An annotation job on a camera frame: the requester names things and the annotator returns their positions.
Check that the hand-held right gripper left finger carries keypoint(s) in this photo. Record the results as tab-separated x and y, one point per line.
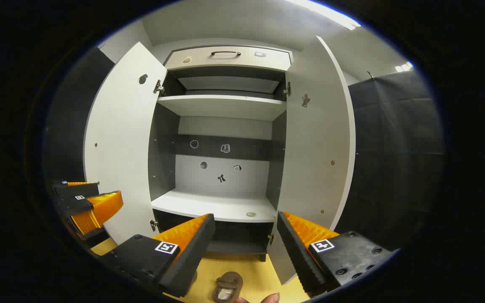
198	252

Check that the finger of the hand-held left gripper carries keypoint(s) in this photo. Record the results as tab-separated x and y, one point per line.
74	190
76	206

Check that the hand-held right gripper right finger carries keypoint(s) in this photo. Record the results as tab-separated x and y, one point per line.
295	252

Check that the brown fluffy shoe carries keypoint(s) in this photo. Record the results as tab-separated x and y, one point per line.
227	284

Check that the white shoe cabinet door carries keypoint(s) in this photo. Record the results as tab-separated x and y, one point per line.
120	147
314	168

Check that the white shoe cabinet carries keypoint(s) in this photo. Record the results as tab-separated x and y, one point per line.
221	126

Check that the metal door hinge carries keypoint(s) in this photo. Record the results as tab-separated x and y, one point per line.
287	88
271	239
158	87
153	224

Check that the white cabinet shelf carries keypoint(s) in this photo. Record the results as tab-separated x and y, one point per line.
221	107
209	206

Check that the white cabinet drawer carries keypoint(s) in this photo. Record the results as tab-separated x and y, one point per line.
225	64

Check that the black backdrop cloth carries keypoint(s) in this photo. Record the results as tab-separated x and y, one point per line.
70	126
394	147

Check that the ceiling light strip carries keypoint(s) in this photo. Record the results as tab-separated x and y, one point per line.
404	67
326	12

